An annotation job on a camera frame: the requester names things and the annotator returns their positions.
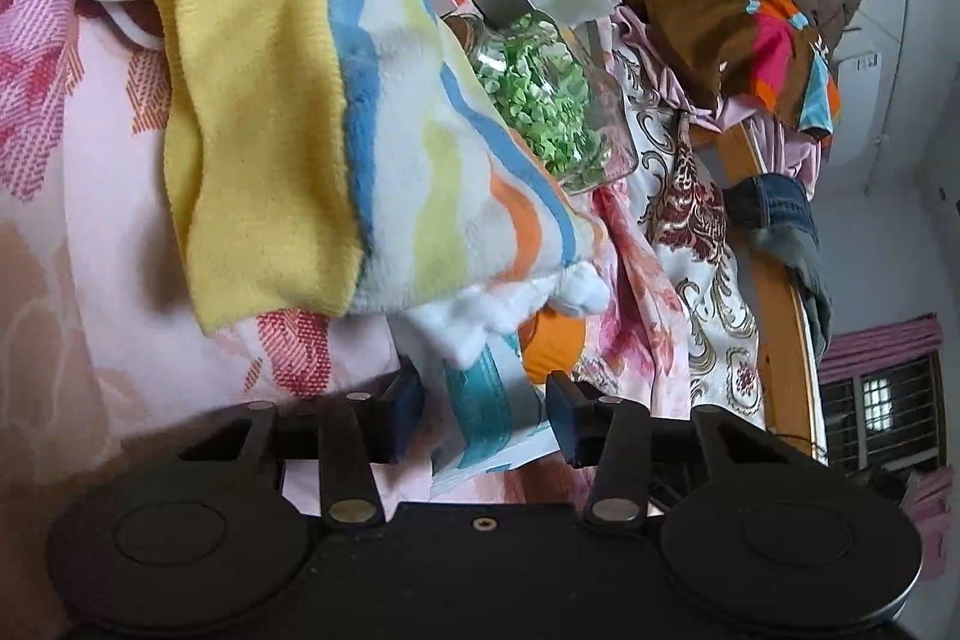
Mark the pale pink garment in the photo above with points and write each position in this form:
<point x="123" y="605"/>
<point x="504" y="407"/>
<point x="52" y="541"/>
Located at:
<point x="757" y="123"/>

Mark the barred window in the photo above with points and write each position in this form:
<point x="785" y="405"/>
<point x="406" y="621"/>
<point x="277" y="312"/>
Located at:
<point x="877" y="407"/>

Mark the orange sock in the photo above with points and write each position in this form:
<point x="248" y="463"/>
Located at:
<point x="555" y="344"/>

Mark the glass jar of green stars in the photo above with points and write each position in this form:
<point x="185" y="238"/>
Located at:
<point x="547" y="93"/>

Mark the pink floral bed sheet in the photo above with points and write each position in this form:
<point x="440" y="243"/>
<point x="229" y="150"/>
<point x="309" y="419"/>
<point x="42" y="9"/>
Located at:
<point x="75" y="197"/>

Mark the yellow striped fleece towel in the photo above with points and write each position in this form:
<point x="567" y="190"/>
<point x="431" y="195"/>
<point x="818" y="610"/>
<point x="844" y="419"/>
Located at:
<point x="262" y="123"/>

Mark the white satin ornate cloth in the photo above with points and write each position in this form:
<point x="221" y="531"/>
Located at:
<point x="697" y="212"/>

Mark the wooden bed frame rail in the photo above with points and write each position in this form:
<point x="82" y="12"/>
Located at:
<point x="780" y="325"/>

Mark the pink hanging cloth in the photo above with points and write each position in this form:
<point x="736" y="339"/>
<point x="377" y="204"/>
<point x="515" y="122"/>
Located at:
<point x="922" y="512"/>

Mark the brown multicolour patch garment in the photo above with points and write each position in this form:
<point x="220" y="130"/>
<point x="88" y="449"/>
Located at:
<point x="712" y="33"/>

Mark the white teal fluffy sock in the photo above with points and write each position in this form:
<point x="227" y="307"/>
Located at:
<point x="480" y="400"/>

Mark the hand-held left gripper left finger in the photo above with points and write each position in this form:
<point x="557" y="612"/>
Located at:
<point x="401" y="411"/>

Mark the pink curtain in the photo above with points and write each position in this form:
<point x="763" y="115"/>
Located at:
<point x="877" y="340"/>

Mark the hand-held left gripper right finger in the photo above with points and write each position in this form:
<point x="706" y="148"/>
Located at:
<point x="568" y="419"/>

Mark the blue jeans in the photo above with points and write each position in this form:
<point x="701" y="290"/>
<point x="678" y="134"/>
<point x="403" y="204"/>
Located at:
<point x="772" y="205"/>

